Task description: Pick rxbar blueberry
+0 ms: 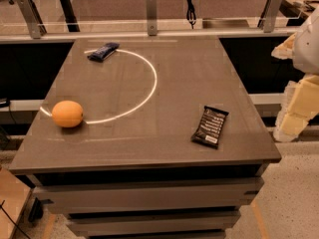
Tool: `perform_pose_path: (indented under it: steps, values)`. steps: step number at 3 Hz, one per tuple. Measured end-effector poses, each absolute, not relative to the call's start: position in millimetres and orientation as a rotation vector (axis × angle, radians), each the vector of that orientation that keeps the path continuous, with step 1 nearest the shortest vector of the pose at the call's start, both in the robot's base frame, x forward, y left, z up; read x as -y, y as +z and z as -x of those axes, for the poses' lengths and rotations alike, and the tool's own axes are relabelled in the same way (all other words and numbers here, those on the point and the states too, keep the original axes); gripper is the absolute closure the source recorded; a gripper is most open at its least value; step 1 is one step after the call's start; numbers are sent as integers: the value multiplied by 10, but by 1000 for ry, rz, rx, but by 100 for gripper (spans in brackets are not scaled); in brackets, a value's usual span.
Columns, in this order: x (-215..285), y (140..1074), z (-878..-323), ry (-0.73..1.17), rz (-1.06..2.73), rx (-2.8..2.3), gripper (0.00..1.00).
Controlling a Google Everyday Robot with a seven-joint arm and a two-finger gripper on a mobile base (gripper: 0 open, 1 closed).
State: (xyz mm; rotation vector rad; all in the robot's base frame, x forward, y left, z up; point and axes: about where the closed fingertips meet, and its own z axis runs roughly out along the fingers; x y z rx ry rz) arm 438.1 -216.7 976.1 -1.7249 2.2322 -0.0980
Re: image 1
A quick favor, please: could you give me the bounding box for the orange fruit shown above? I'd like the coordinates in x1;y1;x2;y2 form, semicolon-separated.
52;101;83;127

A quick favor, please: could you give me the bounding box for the blue rxbar wrapper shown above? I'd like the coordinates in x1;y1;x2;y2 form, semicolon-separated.
88;42;120;63

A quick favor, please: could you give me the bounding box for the middle metal bracket post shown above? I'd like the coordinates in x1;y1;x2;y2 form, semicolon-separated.
146;0;158;36

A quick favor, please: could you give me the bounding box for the right metal bracket post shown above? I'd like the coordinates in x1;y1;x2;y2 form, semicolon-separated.
262;0;282;33

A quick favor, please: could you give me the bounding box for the metal bracket post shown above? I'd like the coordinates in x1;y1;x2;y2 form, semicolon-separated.
16;0;42;39
262;0;282;33
146;0;158;36

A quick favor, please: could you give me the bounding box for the clear acrylic barrier panel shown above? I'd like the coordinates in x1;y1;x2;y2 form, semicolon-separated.
0;15;305;36

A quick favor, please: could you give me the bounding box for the black hanging cable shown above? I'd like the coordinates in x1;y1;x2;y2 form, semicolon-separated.
183;0;197;30

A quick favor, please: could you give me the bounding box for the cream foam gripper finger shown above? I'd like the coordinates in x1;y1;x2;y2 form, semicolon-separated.
273;76;319;142
271;34;296;60

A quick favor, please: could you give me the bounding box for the left metal bracket post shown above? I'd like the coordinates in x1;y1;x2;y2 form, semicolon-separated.
16;0;42;39

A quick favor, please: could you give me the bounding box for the grey table with drawers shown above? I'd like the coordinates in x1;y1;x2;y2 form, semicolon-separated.
10;37;280;239

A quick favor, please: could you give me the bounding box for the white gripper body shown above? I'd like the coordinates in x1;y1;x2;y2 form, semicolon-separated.
293;16;319;75

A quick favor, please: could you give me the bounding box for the wooden box lower left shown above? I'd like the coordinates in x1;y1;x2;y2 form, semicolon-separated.
0;168;31;239

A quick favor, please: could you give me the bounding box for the black snack bar wrapper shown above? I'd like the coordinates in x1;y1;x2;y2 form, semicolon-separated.
190;106;229;149

